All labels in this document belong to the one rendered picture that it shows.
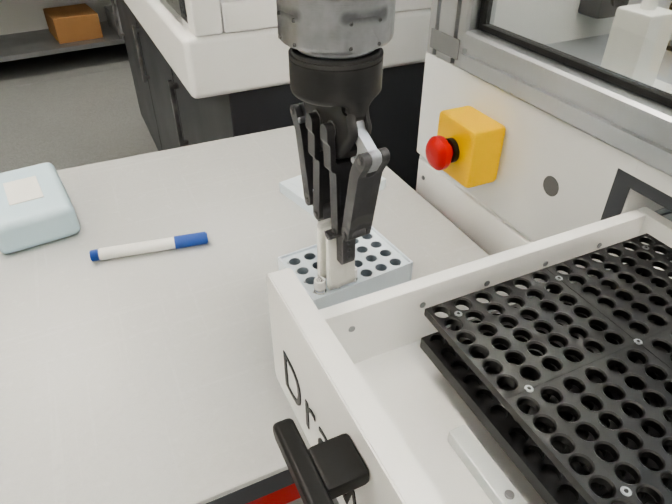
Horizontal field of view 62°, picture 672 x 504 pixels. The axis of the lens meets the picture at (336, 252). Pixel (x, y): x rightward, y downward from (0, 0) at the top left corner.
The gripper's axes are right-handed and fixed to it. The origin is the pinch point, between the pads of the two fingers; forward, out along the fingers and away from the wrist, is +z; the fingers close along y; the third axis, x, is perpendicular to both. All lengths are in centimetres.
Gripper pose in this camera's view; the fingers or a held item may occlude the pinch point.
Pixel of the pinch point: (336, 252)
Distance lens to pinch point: 55.7
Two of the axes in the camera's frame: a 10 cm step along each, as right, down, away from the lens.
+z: 0.0, 8.0, 6.0
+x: 8.6, -3.0, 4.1
